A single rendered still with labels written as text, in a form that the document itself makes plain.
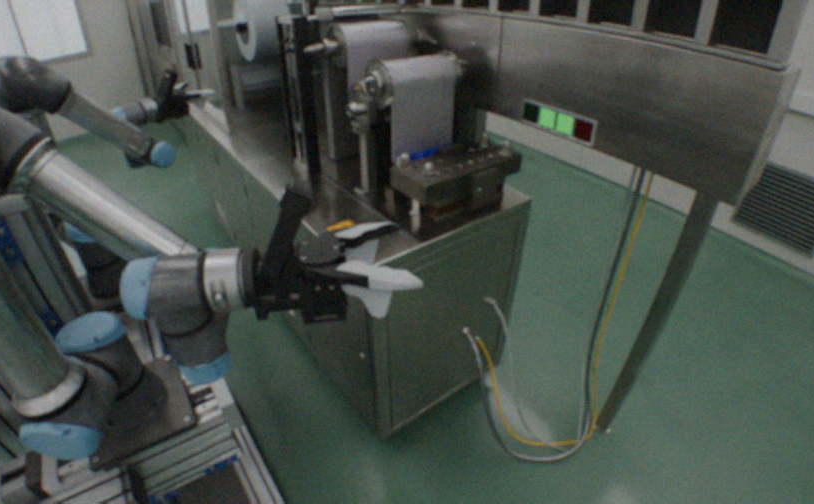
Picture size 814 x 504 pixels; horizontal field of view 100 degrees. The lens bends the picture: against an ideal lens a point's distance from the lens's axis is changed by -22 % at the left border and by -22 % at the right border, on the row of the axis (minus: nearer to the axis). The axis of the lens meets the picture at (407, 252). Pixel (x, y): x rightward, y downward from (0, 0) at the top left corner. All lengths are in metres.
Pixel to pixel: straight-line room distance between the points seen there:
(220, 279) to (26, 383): 0.35
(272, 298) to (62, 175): 0.34
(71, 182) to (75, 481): 0.63
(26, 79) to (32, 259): 0.42
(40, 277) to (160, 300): 0.53
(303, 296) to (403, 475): 1.27
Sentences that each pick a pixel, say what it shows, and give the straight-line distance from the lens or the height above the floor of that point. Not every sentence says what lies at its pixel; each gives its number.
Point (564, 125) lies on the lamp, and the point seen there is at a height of 1.18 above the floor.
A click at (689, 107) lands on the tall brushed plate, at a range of 1.08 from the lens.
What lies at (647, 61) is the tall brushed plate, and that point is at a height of 1.40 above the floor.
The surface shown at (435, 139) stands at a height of 1.06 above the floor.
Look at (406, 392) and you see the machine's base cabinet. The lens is 1.52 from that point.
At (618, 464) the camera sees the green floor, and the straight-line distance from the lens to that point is 1.89.
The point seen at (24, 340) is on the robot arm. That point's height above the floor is 1.17.
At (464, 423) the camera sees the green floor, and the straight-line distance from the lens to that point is 1.82.
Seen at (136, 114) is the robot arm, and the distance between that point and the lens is 1.44.
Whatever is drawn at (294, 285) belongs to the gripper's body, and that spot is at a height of 1.21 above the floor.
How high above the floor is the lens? 1.52
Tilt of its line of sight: 35 degrees down
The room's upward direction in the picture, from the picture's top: straight up
